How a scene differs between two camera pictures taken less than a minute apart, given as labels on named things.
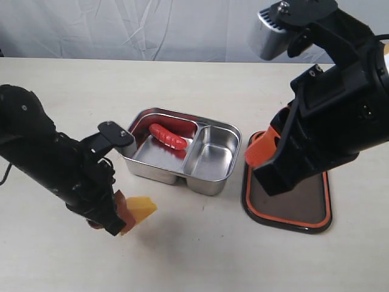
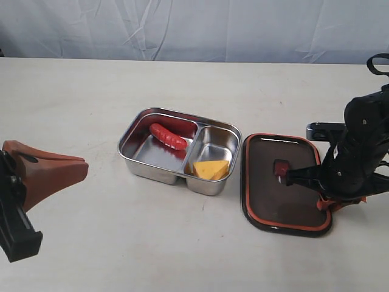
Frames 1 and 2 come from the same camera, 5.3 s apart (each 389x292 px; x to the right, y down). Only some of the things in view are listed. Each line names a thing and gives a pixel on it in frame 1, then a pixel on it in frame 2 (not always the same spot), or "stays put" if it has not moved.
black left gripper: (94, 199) to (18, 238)
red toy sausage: (167, 137) stays put
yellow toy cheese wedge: (142, 207) to (211, 170)
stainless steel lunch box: (206, 165) stays put
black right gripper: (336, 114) to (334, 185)
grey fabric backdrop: (213, 30) stays put
